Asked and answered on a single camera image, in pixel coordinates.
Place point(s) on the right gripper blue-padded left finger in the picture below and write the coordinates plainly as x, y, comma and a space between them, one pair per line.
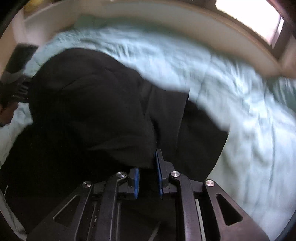
129, 187

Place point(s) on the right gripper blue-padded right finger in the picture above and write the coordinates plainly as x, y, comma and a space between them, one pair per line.
164, 168

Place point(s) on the black hooded jacket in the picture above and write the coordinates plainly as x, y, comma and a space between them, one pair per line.
92, 117

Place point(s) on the person's left hand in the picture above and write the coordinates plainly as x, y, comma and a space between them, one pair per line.
7, 113

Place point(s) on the light green quilted comforter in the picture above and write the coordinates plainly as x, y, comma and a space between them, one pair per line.
257, 164

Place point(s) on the cream curved headboard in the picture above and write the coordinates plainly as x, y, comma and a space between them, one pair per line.
200, 24

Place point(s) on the dark-framed window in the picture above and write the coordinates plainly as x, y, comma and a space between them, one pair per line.
260, 16

